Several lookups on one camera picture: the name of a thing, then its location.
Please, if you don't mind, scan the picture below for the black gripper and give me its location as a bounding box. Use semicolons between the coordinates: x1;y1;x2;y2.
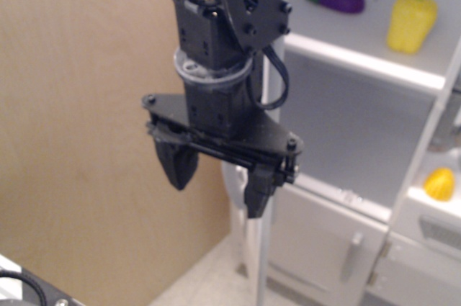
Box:
143;50;303;218

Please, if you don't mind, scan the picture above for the white fridge door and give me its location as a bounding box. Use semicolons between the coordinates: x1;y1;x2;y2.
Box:
224;0;291;305
268;184;388;305

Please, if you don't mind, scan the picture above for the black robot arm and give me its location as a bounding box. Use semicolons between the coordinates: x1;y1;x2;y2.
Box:
142;0;303;219

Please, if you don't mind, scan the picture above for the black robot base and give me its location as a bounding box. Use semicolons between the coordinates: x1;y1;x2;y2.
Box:
0;252;88;306

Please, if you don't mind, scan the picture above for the white toy fridge cabinet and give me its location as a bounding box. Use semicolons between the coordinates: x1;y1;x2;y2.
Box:
261;0;461;306

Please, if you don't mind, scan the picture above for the yellow toy corn piece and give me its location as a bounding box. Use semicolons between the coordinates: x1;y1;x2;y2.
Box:
423;167;455;202

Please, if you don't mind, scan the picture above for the grey oven vent panel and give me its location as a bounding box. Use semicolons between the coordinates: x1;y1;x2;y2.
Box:
419;216;460;250

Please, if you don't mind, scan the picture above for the white toy kitchen counter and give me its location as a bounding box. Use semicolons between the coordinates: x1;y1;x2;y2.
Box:
367;148;460;305

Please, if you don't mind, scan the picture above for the yellow toy bell pepper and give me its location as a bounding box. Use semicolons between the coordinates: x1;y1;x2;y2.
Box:
386;0;438;54

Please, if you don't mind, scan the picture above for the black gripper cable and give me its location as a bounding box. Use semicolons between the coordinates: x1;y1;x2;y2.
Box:
256;45;290;110

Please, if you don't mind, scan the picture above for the silver lower door handle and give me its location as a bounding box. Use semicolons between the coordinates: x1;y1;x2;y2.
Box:
340;232;364;283

